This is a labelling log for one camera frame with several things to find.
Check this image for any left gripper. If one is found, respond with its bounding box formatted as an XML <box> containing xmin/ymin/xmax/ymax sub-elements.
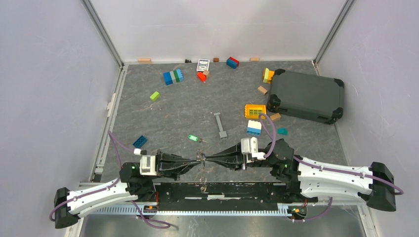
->
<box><xmin>144</xmin><ymin>149</ymin><xmax>202</xmax><ymax>181</ymax></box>

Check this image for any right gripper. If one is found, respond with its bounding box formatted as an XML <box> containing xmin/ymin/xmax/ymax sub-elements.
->
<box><xmin>205</xmin><ymin>141</ymin><xmax>275</xmax><ymax>171</ymax></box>

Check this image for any perforated metal ring plate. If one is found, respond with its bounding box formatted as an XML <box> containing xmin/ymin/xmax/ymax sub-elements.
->
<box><xmin>197</xmin><ymin>150</ymin><xmax>207</xmax><ymax>194</ymax></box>

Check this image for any green key tag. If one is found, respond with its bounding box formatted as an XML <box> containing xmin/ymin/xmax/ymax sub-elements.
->
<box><xmin>188</xmin><ymin>134</ymin><xmax>207</xmax><ymax>143</ymax></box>

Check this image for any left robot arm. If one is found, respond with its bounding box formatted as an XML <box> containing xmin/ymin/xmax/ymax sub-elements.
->
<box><xmin>49</xmin><ymin>149</ymin><xmax>204</xmax><ymax>229</ymax></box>

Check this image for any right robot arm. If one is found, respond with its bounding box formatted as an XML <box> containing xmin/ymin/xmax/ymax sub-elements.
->
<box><xmin>204</xmin><ymin>137</ymin><xmax>397</xmax><ymax>212</ymax></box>

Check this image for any grey toy axle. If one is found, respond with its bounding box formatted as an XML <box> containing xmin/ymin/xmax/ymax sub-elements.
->
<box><xmin>214</xmin><ymin>113</ymin><xmax>227</xmax><ymax>140</ymax></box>

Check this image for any white and blue brick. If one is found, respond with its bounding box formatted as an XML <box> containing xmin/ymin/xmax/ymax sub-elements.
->
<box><xmin>246</xmin><ymin>120</ymin><xmax>262</xmax><ymax>136</ymax></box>

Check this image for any dark blue flat brick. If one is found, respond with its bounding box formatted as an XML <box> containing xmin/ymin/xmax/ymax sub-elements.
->
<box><xmin>132</xmin><ymin>135</ymin><xmax>148</xmax><ymax>149</ymax></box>

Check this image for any yellow window brick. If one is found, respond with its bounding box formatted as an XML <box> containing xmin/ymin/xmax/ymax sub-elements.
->
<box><xmin>244</xmin><ymin>104</ymin><xmax>266</xmax><ymax>119</ymax></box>

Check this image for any teal small block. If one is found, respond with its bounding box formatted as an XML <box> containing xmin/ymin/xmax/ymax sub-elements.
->
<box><xmin>277</xmin><ymin>127</ymin><xmax>288</xmax><ymax>136</ymax></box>

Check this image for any lime green block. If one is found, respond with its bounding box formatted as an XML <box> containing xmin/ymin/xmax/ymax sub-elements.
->
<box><xmin>150</xmin><ymin>91</ymin><xmax>160</xmax><ymax>102</ymax></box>

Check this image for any tan wooden block near case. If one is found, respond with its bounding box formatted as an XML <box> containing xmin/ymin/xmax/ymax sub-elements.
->
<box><xmin>257</xmin><ymin>86</ymin><xmax>268</xmax><ymax>95</ymax></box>

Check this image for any blue grey green brick stack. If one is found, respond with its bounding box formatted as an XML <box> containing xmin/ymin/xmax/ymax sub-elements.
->
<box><xmin>163</xmin><ymin>69</ymin><xmax>184</xmax><ymax>85</ymax></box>

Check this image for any red orange brick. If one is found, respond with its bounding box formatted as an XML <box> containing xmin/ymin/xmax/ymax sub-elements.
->
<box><xmin>197</xmin><ymin>72</ymin><xmax>207</xmax><ymax>82</ymax></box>

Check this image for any orange green brown brick stack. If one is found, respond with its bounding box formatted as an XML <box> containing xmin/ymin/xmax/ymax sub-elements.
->
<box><xmin>262</xmin><ymin>68</ymin><xmax>275</xmax><ymax>84</ymax></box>

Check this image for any red and blue brick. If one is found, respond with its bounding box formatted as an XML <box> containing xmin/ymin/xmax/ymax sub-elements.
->
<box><xmin>226</xmin><ymin>57</ymin><xmax>240</xmax><ymax>69</ymax></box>

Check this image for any playing card box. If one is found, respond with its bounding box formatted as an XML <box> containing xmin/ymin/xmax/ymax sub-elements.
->
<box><xmin>196</xmin><ymin>59</ymin><xmax>210</xmax><ymax>72</ymax></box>

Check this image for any dark grey hard case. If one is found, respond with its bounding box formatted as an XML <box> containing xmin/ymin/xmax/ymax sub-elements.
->
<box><xmin>266</xmin><ymin>69</ymin><xmax>345</xmax><ymax>124</ymax></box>

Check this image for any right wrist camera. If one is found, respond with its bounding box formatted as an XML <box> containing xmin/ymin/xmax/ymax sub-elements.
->
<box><xmin>241</xmin><ymin>137</ymin><xmax>266</xmax><ymax>163</ymax></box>

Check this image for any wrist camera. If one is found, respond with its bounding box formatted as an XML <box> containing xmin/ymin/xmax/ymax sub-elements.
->
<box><xmin>133</xmin><ymin>148</ymin><xmax>157</xmax><ymax>176</ymax></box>
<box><xmin>241</xmin><ymin>137</ymin><xmax>266</xmax><ymax>163</ymax></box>

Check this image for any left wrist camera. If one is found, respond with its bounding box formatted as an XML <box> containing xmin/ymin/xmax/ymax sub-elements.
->
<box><xmin>133</xmin><ymin>148</ymin><xmax>157</xmax><ymax>176</ymax></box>

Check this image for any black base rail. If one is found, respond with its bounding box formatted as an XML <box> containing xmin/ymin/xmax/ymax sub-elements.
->
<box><xmin>124</xmin><ymin>181</ymin><xmax>318</xmax><ymax>212</ymax></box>

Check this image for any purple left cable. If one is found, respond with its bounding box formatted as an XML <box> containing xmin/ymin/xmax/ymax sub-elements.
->
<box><xmin>49</xmin><ymin>130</ymin><xmax>172</xmax><ymax>229</ymax></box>

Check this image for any tan wooden block at wall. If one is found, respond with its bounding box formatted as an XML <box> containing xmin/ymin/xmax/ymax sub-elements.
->
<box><xmin>137</xmin><ymin>58</ymin><xmax>152</xmax><ymax>64</ymax></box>

